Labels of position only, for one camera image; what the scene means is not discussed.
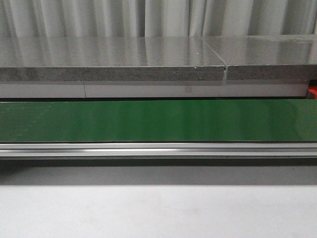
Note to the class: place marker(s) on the green conveyor belt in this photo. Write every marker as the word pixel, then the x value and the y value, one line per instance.
pixel 289 120

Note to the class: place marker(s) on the grey stone counter slab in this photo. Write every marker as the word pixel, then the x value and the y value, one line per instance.
pixel 158 67

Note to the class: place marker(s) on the red object at right edge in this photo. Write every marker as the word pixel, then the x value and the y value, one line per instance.
pixel 312 92

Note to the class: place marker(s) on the grey pleated curtain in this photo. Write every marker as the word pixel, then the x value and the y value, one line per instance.
pixel 149 18

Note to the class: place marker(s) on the aluminium conveyor side rail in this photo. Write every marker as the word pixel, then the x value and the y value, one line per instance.
pixel 10 151

